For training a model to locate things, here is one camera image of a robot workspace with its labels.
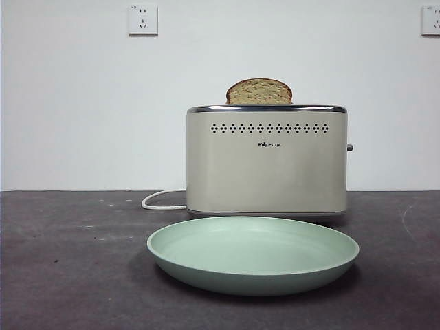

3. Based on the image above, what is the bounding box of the brown crust bread slice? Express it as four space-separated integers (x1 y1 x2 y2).
225 78 294 105

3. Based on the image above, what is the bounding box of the pale green round plate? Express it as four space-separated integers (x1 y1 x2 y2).
146 215 360 297

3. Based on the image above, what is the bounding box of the cream and chrome toaster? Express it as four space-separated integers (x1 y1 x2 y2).
186 104 355 226

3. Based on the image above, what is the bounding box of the white toaster power cord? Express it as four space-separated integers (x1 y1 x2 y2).
142 190 188 211

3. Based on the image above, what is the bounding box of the white wall socket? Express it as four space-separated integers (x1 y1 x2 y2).
421 5 440 37
128 3 159 36

